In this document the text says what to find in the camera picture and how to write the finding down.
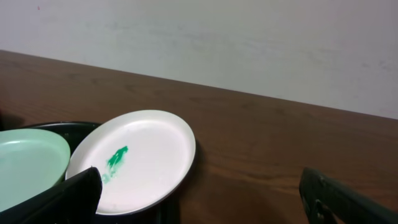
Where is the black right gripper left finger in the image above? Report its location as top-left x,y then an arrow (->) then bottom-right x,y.
1,167 -> 102,224

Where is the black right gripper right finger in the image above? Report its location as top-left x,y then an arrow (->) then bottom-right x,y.
299,167 -> 397,224

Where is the mint green plate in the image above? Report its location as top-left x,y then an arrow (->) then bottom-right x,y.
1,129 -> 70,211

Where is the white plate with green stain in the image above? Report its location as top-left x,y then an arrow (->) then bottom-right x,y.
65,110 -> 196,216

